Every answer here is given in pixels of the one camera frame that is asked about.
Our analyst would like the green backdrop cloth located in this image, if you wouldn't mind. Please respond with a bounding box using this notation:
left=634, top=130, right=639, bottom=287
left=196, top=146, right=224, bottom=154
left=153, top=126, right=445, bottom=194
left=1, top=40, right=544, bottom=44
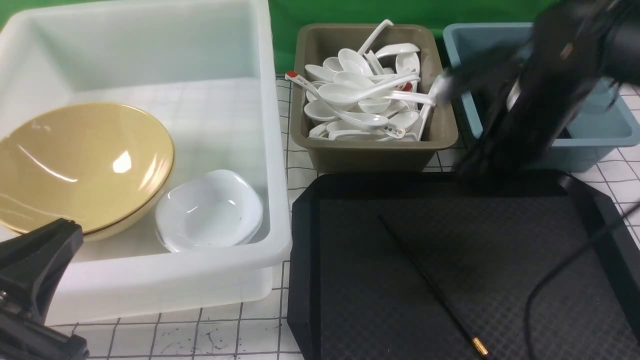
left=1, top=0, right=551, bottom=91

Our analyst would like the upright white spoon handle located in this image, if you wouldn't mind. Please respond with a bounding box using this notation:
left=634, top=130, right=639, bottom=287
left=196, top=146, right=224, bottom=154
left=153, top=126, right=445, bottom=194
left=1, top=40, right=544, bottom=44
left=357, top=19, right=394, bottom=55

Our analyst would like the white soup spoon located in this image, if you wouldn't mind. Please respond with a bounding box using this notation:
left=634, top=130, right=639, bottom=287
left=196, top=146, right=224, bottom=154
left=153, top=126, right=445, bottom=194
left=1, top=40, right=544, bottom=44
left=318, top=73, right=419, bottom=106

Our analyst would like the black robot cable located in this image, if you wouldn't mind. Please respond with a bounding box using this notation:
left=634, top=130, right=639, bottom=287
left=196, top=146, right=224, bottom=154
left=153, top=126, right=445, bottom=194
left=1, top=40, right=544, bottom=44
left=524, top=200, right=640, bottom=360

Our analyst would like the red tipped white spoon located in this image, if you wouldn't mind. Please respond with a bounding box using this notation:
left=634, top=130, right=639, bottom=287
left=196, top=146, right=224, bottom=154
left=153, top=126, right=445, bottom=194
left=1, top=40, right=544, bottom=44
left=285, top=71, right=390, bottom=129

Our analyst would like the yellow bowl in tub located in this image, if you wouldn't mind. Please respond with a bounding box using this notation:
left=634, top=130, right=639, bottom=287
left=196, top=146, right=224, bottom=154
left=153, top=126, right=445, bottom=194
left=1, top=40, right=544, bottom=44
left=1, top=161, right=174, bottom=242

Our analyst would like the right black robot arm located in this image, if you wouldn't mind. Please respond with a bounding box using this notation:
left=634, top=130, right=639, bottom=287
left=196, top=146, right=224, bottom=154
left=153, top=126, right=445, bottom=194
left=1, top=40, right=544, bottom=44
left=436, top=0, right=639, bottom=190

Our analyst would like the white dish in tub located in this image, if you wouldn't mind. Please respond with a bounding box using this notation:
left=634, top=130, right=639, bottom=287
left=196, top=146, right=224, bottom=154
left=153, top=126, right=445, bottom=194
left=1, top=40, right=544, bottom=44
left=157, top=224, right=262, bottom=253

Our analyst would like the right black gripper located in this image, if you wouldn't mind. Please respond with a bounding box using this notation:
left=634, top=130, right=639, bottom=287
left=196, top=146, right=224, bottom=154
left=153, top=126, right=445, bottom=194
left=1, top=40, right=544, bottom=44
left=439, top=10, right=614, bottom=188

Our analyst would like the white square side dish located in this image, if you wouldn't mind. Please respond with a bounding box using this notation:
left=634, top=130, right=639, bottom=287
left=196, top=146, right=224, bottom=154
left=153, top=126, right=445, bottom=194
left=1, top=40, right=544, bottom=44
left=155, top=170, right=264, bottom=238

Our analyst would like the black chopstick gold tip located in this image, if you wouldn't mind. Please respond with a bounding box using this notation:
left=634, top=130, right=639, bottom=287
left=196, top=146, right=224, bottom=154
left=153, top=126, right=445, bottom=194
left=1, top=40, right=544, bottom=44
left=377, top=214, right=490, bottom=360

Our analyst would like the olive spoon bin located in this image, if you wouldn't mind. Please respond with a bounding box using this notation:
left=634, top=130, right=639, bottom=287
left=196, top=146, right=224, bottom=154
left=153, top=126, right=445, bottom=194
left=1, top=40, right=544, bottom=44
left=286, top=23, right=458, bottom=173

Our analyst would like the yellow noodle bowl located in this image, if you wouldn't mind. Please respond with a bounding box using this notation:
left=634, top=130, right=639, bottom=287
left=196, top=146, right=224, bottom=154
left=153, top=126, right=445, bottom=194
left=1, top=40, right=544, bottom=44
left=0, top=102, right=175, bottom=234

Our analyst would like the black serving tray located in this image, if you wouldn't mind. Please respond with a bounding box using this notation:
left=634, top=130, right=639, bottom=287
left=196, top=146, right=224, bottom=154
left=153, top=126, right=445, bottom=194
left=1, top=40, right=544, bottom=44
left=287, top=170, right=619, bottom=360

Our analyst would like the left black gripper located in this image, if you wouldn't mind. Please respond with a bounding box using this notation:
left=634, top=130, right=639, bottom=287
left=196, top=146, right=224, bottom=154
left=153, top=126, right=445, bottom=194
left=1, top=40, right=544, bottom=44
left=0, top=218, right=90, bottom=360

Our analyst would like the white spoon at bin edge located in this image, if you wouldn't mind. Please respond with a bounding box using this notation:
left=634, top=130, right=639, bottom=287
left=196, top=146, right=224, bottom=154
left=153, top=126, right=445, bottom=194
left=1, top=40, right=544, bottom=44
left=417, top=72, right=450, bottom=141

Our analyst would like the blue chopstick bin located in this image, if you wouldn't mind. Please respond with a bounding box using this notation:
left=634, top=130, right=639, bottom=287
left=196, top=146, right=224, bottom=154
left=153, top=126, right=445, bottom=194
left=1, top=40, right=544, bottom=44
left=442, top=22, right=640, bottom=173

